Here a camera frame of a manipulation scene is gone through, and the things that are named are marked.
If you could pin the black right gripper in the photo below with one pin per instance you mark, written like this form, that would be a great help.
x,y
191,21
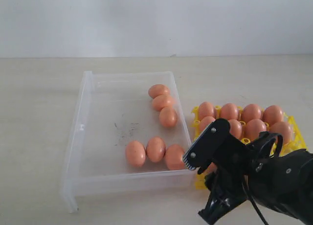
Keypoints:
x,y
225,184

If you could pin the yellow plastic egg tray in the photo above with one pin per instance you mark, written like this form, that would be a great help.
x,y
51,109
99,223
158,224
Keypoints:
x,y
296,142

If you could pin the brown egg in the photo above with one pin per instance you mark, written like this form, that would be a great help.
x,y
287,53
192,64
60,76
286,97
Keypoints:
x,y
135,153
158,89
235,128
162,101
155,149
283,128
211,168
168,117
253,128
273,114
205,122

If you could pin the brown egg placed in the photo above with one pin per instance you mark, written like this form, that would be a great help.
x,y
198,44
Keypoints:
x,y
251,112
206,109
229,111

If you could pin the clear plastic container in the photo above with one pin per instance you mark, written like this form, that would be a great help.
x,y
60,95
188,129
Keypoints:
x,y
111,111

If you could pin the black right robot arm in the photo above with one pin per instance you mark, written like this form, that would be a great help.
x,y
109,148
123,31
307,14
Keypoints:
x,y
250,172

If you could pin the brown egg far corner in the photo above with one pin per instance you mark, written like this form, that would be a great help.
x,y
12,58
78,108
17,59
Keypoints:
x,y
173,157

